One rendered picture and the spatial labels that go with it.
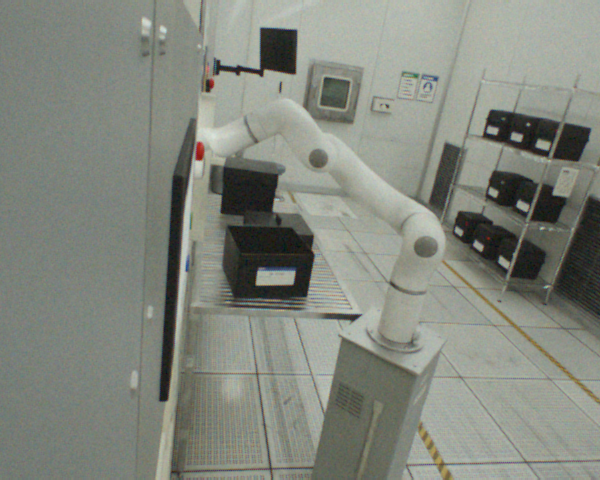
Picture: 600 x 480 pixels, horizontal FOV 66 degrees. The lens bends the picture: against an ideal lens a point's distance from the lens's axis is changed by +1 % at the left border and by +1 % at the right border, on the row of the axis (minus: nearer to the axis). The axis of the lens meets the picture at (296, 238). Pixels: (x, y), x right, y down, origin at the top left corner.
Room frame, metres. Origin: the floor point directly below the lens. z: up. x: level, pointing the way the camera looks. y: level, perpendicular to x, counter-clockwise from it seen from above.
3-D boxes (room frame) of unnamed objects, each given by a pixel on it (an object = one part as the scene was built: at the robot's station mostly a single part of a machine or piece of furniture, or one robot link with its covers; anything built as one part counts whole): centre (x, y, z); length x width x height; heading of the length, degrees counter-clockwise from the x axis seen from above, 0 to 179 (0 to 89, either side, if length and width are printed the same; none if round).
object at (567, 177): (3.47, -1.92, 1.05); 0.17 x 0.03 x 0.26; 103
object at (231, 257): (1.57, 0.10, 0.85); 0.28 x 0.28 x 0.17; 22
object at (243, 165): (2.43, 0.30, 0.89); 0.29 x 0.29 x 0.25; 9
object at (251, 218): (2.00, 0.09, 0.83); 0.29 x 0.29 x 0.13; 15
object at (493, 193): (4.07, -1.78, 0.81); 0.30 x 0.28 x 0.26; 9
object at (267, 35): (3.27, 0.47, 1.57); 0.53 x 0.40 x 0.36; 103
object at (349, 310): (2.01, 0.16, 0.38); 1.30 x 0.60 x 0.76; 13
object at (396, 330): (1.33, -0.38, 0.85); 0.19 x 0.19 x 0.18
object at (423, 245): (1.30, -0.37, 1.07); 0.19 x 0.12 x 0.24; 174
